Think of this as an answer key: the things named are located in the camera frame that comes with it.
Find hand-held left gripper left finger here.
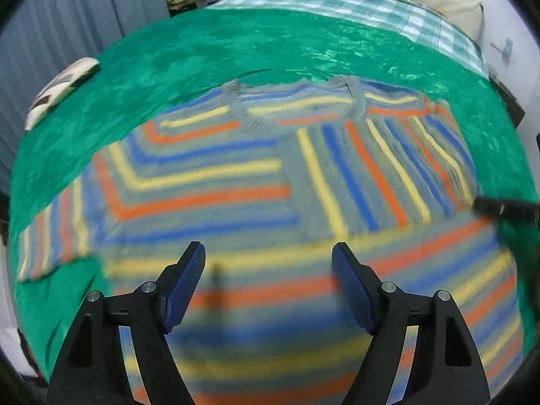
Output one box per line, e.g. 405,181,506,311
46,241,207,405

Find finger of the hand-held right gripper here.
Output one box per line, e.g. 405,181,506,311
471,196,540,223

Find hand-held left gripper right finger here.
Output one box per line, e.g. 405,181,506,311
331,242,492,405

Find striped knit sweater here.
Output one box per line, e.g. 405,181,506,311
17,75,528,405

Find green velvet blanket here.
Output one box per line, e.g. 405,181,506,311
9,7,540,378

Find folded patterned cloth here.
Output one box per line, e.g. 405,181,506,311
24,57,101,131

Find green checked bed sheet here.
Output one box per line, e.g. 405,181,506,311
206,0,484,76

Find grey curtain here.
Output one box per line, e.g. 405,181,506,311
0,0,199,198

